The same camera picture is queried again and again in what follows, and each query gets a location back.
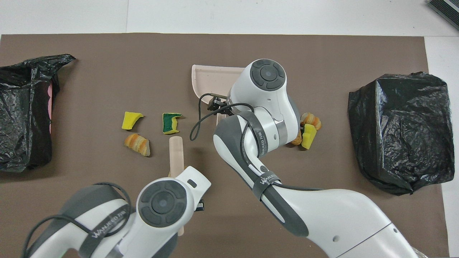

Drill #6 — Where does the pink plastic bin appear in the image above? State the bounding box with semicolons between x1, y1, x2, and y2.
47;83;54;134

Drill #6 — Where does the dark grey ribbed object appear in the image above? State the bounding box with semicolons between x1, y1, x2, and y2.
428;0;459;21

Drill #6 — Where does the black plastic trash bag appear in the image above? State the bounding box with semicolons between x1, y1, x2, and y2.
0;54;76;173
347;72;455;196

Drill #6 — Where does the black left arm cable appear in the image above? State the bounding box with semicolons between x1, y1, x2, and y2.
22;182;132;258

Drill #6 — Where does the beige hand brush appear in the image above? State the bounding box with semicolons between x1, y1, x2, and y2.
169;136;185;236

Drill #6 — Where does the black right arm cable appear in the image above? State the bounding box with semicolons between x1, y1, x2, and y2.
189;103;256;141

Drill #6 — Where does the yellow sponge wedge green base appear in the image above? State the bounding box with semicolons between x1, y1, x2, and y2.
301;124;317;150

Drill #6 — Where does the green and yellow sponge piece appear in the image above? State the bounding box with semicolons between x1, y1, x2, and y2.
162;113;183;135

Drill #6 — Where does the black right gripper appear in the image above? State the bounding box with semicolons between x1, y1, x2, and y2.
207;92;228;111

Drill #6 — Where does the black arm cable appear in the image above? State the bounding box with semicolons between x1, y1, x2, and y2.
189;103;256;141
22;182;132;258

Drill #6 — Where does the beige plastic dustpan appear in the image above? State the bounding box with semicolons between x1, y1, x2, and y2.
191;64;245;126

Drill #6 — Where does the brown table mat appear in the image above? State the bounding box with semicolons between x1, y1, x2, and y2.
0;33;450;258

